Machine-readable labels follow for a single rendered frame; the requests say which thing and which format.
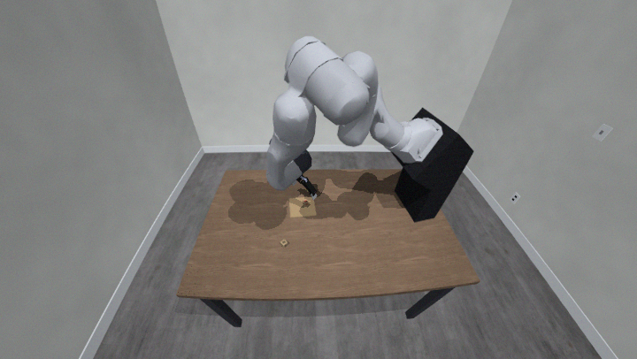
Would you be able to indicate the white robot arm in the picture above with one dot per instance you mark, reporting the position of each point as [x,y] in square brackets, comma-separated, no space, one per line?
[339,90]

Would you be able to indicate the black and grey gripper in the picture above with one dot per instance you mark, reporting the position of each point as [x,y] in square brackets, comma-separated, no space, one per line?
[306,183]

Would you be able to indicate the tan flat mat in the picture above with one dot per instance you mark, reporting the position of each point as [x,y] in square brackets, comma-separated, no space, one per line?
[297,209]

